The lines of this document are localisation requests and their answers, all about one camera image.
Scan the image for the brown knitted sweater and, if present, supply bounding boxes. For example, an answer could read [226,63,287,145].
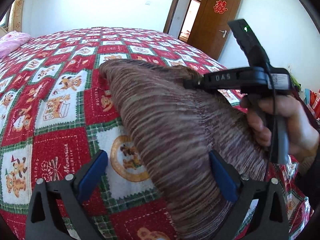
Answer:
[99,59,267,239]

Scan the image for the person's right hand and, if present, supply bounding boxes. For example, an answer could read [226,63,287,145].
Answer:
[240,95,319,163]

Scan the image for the brown wooden door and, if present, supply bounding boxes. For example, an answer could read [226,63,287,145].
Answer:
[187,0,241,60]

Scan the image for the red double happiness decal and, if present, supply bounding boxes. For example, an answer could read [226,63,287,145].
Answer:
[213,0,228,14]

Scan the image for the red patchwork bear blanket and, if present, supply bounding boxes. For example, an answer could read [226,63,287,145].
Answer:
[0,26,313,240]

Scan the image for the pink folded quilt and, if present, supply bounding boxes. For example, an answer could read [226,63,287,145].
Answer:
[0,30,31,59]

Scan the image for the cream wooden headboard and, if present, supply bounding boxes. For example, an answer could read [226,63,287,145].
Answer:
[0,27,7,37]

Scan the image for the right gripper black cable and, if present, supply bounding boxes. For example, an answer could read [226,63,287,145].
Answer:
[261,52,279,183]

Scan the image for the colourful items by wall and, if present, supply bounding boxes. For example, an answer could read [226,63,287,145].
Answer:
[290,75,319,120]

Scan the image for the silver door handle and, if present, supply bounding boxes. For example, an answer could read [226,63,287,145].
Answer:
[219,30,228,38]

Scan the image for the window with frame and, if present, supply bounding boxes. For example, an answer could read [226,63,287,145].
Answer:
[0,7,11,30]

